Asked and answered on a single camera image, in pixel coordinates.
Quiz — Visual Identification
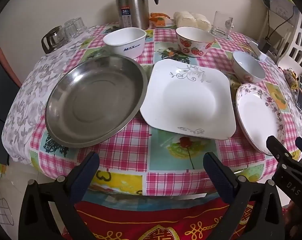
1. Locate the grey floral tablecloth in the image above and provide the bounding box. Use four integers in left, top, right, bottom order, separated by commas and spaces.
1, 25, 302, 163

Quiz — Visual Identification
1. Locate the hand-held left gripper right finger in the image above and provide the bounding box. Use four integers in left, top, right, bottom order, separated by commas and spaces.
203, 151, 284, 240

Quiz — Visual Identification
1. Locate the dark furniture panel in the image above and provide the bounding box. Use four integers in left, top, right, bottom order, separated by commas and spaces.
0, 42, 23, 160

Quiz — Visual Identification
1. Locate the white side table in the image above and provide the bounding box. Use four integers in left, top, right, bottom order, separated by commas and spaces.
262, 5, 294, 48

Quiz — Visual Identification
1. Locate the small white floral bowl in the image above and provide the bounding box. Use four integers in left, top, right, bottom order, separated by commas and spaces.
232, 51, 266, 84

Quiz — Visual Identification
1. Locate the floral cushion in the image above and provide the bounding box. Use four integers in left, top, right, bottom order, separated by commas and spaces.
261, 0, 299, 20

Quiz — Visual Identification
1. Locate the black charger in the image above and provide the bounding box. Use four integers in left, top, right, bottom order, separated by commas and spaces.
260, 37, 272, 53

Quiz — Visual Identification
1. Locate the round floral rim plate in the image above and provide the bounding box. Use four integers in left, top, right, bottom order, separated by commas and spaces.
235, 83, 286, 156

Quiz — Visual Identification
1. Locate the clear glass mug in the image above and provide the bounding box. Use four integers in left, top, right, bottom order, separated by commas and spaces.
210, 11, 234, 39

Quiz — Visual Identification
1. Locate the small clear glass cup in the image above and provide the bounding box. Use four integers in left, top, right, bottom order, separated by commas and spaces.
64, 20, 78, 40
73, 17, 88, 34

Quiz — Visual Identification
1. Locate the white square bowl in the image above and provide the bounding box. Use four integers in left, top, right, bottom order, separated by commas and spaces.
103, 27, 147, 60

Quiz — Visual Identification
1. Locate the pink checkered tablecloth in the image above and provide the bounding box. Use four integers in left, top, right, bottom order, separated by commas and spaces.
28, 25, 302, 197

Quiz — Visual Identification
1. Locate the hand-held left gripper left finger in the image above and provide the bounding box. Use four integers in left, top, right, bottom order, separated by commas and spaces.
18, 151, 101, 240

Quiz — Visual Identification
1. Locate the white wire rack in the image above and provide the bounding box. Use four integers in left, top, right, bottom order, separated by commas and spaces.
0, 196, 14, 227

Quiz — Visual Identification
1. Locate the pack of white buns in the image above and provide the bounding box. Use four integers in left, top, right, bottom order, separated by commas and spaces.
173, 10, 212, 32

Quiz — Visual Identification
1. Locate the colourful candy packet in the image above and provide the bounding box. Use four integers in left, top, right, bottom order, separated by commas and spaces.
284, 67, 299, 90

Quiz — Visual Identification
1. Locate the round stainless steel plate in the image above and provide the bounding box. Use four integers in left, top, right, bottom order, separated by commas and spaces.
45, 56, 148, 148

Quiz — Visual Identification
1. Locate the small white box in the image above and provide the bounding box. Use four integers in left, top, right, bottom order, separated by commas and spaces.
250, 41, 264, 60

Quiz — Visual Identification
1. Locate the strawberry print bowl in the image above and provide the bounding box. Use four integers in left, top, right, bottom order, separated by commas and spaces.
175, 26, 215, 58

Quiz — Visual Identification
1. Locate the white square plate grey print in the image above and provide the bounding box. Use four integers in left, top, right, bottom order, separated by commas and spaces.
140, 59, 237, 140

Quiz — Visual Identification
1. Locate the red embroidered cloth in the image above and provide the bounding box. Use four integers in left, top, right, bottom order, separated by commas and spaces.
61, 195, 256, 240

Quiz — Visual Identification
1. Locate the orange snack packet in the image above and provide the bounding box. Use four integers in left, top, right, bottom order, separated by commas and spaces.
148, 12, 173, 28

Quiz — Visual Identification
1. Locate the stainless steel thermos jug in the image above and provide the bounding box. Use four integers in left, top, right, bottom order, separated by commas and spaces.
115, 0, 159, 30

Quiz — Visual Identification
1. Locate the white cutout chair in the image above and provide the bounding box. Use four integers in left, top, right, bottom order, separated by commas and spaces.
276, 12, 302, 70

